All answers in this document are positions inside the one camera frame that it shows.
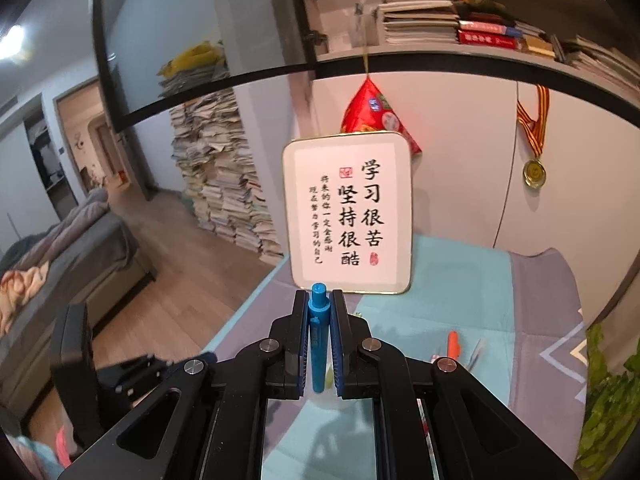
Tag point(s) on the orange pink blanket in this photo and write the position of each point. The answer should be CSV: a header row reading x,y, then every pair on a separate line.
x,y
22,292

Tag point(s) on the ceiling lamp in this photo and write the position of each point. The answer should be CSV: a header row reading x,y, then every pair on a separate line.
x,y
11,42

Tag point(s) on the tall stack of books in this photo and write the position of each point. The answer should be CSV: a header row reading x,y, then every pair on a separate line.
x,y
225,185

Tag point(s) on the blue pen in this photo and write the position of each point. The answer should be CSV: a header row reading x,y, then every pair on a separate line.
x,y
318,340

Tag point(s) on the slanted row of books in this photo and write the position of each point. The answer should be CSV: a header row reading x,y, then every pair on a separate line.
x,y
600,60

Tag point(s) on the grey bed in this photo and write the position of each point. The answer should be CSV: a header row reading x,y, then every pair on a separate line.
x,y
75,285

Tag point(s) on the white wall bookshelf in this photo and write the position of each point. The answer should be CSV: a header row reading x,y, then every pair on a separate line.
x,y
450,57

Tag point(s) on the red printed hanging bag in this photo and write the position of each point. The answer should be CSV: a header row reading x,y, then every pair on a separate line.
x,y
372,107

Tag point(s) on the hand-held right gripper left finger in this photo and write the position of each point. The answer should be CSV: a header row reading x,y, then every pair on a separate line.
x,y
300,332

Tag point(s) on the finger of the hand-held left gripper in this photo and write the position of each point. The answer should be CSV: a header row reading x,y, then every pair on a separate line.
x,y
150,372

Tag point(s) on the teal grey patterned tablecloth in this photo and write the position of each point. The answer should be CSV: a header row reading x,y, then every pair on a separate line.
x,y
450,290

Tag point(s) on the clear pen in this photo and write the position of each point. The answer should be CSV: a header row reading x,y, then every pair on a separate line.
x,y
476,352

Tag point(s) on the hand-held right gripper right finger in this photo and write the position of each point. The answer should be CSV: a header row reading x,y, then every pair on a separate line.
x,y
338,332

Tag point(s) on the pile of papers with yellow bag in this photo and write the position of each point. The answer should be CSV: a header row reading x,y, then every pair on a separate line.
x,y
192,67

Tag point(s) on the gold medal with striped ribbon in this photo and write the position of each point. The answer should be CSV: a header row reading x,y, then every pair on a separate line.
x,y
534,172

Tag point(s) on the orange marker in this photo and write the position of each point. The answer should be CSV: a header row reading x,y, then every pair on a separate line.
x,y
453,345

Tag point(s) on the red books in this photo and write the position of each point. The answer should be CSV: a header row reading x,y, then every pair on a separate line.
x,y
487,35

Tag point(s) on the framed calligraphy sign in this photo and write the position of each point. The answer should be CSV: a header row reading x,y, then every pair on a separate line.
x,y
345,215

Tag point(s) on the grey blanket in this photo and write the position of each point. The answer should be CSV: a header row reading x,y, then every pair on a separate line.
x,y
60,232

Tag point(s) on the clear glass jar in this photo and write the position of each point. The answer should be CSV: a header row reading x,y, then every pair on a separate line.
x,y
361,27

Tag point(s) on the green leafy plant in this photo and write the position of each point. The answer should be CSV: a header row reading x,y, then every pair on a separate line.
x,y
612,395

